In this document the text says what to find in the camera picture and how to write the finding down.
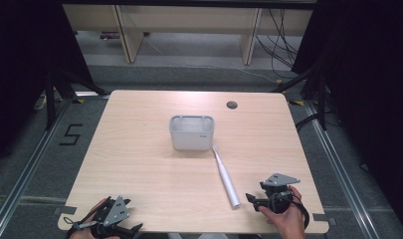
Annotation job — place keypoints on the metal floor rail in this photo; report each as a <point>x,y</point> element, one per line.
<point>26,169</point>
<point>341,172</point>

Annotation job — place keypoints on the person's right hand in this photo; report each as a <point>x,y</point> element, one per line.
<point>287,220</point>

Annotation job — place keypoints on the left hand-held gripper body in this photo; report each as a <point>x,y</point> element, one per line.
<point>117,211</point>

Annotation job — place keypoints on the white electric toothbrush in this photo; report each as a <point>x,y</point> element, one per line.
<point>226,181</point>

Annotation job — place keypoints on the person's left hand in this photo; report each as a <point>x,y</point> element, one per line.
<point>98,206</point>

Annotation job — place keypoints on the black curtain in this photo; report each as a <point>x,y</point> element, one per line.
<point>368,83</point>
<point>26,66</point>

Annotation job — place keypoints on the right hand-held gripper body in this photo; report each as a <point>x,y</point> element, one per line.
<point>278,192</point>

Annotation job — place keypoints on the grey tape patch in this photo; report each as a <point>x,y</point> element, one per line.
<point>324,219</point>
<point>65,210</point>

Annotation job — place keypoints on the round grey table grommet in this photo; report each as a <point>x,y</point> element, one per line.
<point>232,105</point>

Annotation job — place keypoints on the white plastic holder box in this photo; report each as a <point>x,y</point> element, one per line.
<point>191,137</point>

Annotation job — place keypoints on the black metal stand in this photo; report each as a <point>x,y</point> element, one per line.
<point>313,86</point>
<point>61,88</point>

